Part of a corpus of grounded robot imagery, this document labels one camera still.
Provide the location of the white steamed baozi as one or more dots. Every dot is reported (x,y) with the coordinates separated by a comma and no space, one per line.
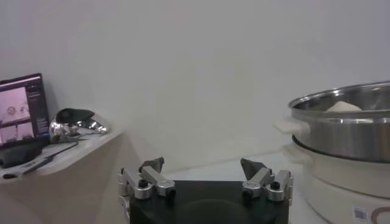
(342,107)

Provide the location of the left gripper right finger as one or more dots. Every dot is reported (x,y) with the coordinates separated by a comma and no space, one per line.
(259,181)

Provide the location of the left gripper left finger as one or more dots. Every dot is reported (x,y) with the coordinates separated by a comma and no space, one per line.
(155,179)

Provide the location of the white side table with headset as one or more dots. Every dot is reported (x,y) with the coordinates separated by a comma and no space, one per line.
(76,182)

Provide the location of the cream electric cooking pot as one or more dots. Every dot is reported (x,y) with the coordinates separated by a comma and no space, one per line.
(335,188)

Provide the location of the perforated steel steamer basket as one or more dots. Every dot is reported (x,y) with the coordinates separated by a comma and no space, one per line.
(335,140)

